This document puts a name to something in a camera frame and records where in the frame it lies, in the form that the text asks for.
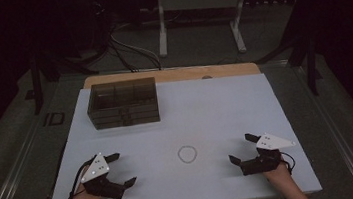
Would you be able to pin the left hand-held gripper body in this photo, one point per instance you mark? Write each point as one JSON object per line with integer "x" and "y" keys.
{"x": 95, "y": 168}

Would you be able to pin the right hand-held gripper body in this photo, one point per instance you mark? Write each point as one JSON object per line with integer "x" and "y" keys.
{"x": 262, "y": 164}

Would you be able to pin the dark translucent drawer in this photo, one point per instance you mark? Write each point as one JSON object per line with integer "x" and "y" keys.
{"x": 113, "y": 122}

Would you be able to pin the dark translucent drawer box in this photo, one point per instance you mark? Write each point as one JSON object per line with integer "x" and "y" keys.
{"x": 120, "y": 96}

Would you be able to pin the person's right hand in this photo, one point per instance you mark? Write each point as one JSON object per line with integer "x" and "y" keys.
{"x": 278, "y": 174}

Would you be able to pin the white table cover board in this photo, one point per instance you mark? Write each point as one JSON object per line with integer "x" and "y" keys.
{"x": 206, "y": 116}

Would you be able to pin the black stand legs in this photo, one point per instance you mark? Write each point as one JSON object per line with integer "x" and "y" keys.
{"x": 37, "y": 85}
{"x": 309, "y": 64}

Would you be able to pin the white metal stand frame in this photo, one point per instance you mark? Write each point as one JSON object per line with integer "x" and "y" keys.
{"x": 200, "y": 0}

